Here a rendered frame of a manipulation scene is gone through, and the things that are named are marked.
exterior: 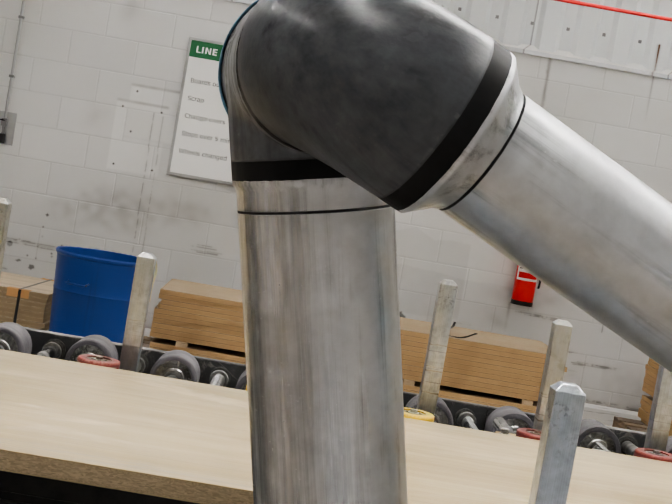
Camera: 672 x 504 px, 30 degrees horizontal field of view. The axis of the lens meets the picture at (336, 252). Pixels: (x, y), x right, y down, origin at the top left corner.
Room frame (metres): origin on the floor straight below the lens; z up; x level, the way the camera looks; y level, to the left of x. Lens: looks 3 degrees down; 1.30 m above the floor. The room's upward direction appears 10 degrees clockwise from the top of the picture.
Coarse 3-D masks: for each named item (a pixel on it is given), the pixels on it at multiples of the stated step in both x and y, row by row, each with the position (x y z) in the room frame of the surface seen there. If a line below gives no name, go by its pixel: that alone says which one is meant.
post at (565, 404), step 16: (560, 384) 1.40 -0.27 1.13; (560, 400) 1.39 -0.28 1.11; (576, 400) 1.39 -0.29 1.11; (544, 416) 1.42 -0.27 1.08; (560, 416) 1.39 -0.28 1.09; (576, 416) 1.39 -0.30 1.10; (544, 432) 1.41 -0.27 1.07; (560, 432) 1.39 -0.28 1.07; (576, 432) 1.39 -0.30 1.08; (544, 448) 1.39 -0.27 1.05; (560, 448) 1.39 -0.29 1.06; (544, 464) 1.39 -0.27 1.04; (560, 464) 1.39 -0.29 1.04; (544, 480) 1.39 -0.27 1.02; (560, 480) 1.39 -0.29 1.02; (544, 496) 1.39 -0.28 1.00; (560, 496) 1.39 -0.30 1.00
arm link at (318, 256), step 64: (256, 0) 0.88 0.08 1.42; (256, 128) 0.83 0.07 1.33; (256, 192) 0.84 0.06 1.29; (320, 192) 0.82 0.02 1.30; (256, 256) 0.84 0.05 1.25; (320, 256) 0.83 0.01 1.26; (384, 256) 0.85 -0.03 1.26; (256, 320) 0.85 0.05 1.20; (320, 320) 0.83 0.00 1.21; (384, 320) 0.85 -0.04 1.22; (256, 384) 0.85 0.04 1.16; (320, 384) 0.83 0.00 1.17; (384, 384) 0.85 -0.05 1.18; (256, 448) 0.86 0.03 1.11; (320, 448) 0.83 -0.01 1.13; (384, 448) 0.85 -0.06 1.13
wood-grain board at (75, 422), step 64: (0, 384) 1.97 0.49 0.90; (64, 384) 2.06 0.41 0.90; (128, 384) 2.16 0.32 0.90; (192, 384) 2.27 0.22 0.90; (0, 448) 1.58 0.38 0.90; (64, 448) 1.63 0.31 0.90; (128, 448) 1.69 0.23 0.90; (192, 448) 1.76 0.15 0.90; (448, 448) 2.09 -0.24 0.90; (512, 448) 2.19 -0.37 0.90; (576, 448) 2.30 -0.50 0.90
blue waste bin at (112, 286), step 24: (72, 264) 6.77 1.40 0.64; (96, 264) 6.74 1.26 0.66; (120, 264) 6.76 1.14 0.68; (72, 288) 6.77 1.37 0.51; (96, 288) 6.75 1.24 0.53; (120, 288) 6.79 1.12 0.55; (72, 312) 6.77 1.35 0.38; (96, 312) 6.76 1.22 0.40; (120, 312) 6.81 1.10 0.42; (120, 336) 6.84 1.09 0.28
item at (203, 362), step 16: (32, 336) 2.98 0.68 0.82; (48, 336) 2.98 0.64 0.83; (64, 336) 2.98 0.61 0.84; (80, 336) 3.00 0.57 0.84; (32, 352) 2.98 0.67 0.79; (144, 352) 2.99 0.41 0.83; (160, 352) 2.99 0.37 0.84; (208, 368) 2.99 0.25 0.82; (240, 368) 2.99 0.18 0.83; (448, 400) 3.01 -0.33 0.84; (480, 416) 3.01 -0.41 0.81; (528, 416) 3.01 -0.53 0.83; (624, 432) 3.02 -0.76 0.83; (640, 432) 3.02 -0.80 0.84
